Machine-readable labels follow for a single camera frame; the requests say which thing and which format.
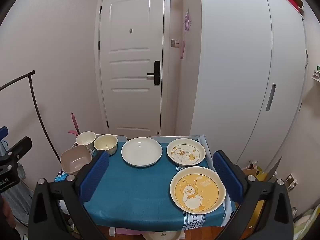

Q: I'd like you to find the pink wall decoration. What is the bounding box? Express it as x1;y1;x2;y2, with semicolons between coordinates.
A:
180;9;192;59

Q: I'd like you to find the brown paper bag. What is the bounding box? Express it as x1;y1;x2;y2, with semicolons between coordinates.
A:
242;159;262;181

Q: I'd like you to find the white wall socket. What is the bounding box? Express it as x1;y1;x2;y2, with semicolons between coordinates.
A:
285;174;298;192

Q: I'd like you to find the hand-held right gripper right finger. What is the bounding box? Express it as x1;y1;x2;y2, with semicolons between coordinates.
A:
212;150;298;240

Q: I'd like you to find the yellow plate with duck print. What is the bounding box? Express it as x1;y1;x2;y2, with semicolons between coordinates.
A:
170;166;227;215

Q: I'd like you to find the grey wardrobe handle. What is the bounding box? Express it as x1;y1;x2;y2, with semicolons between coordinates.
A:
265;84;277;112

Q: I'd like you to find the white wardrobe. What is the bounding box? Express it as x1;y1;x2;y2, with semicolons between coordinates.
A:
190;0;308;172

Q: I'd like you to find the pink long-handled tool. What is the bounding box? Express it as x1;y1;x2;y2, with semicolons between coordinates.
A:
68;112;81;135

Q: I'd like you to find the white panelled door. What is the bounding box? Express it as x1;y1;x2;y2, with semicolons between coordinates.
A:
94;0;167;140

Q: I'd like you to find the black door lock handle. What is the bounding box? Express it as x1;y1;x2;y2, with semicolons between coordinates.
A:
147;61;162;85

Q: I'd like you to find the grey cloth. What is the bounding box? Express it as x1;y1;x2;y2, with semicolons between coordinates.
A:
4;164;34;227

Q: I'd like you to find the grey flat board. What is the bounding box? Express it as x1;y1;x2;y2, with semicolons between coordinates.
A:
265;156;282;183

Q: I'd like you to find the pale green cloth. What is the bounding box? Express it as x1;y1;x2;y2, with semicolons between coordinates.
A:
292;205;320;240

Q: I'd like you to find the white plate with duck print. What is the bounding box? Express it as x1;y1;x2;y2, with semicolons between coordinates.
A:
167;138;206;166

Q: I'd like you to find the large white board panel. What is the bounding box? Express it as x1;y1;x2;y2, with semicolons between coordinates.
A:
149;135;201;143

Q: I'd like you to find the colourful printed box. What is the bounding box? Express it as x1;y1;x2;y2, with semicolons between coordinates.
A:
54;169;67;182

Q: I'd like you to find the cardboard box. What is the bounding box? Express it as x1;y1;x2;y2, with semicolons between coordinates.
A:
281;0;304;15

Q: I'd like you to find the pink square bowl with handles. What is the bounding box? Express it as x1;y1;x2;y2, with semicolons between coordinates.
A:
60;147;92;175

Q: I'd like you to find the teal patterned tablecloth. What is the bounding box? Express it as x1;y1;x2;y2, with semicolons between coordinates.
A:
84;135;237;230

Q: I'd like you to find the plain white plate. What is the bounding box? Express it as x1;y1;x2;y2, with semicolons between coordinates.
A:
121;137;163;168

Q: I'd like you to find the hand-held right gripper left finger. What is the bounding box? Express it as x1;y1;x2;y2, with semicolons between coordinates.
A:
28;151;110;240

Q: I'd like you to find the cream bowl with yellow print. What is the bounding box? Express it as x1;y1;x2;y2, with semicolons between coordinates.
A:
94;134;118;156

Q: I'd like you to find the black clothes rack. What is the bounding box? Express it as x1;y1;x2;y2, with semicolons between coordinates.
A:
0;70;62;160

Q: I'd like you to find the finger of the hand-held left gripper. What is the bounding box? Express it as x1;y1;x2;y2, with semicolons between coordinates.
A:
0;126;9;144
0;136;33;165

